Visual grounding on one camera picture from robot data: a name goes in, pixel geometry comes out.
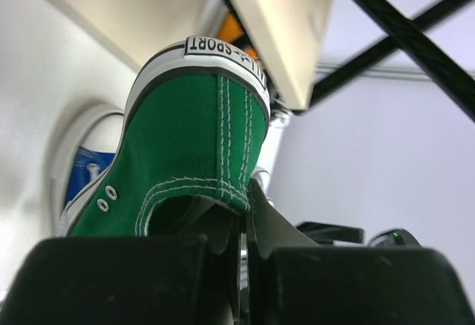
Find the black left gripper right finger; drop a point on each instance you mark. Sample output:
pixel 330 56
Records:
pixel 294 280

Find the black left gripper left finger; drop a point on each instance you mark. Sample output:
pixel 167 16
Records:
pixel 122 280

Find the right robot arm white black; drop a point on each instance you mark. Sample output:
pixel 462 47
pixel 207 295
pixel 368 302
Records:
pixel 328 234

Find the beige shoe shelf black frame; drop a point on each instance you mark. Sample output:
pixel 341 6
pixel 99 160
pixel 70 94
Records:
pixel 286 34

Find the orange canvas sneaker left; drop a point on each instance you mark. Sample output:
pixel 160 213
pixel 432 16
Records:
pixel 231 32

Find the green canvas sneaker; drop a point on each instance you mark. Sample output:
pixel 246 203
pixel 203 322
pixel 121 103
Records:
pixel 194 123

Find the blue canvas sneaker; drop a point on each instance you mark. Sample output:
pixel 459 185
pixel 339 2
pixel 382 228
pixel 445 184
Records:
pixel 85 148

